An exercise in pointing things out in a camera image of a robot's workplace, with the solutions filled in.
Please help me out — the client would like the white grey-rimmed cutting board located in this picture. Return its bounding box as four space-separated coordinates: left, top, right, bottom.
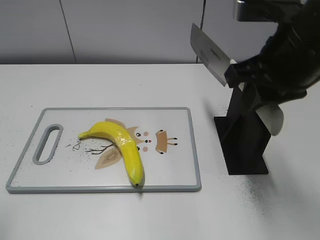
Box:
5 107 201 194

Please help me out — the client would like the black knife stand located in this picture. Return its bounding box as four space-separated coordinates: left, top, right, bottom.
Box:
214 88 271 175

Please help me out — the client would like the white-handled kitchen knife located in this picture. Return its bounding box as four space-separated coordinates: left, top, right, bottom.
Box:
190 23 284 136

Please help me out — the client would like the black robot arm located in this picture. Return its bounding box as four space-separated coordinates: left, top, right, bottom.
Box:
224 0 320 115

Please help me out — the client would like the yellow plastic banana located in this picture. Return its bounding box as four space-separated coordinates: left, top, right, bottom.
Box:
78 121 144 187

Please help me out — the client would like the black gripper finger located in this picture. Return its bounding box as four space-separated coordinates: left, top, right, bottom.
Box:
224 60 265 117

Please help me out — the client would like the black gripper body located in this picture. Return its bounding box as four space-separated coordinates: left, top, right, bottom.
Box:
254 34 320 105

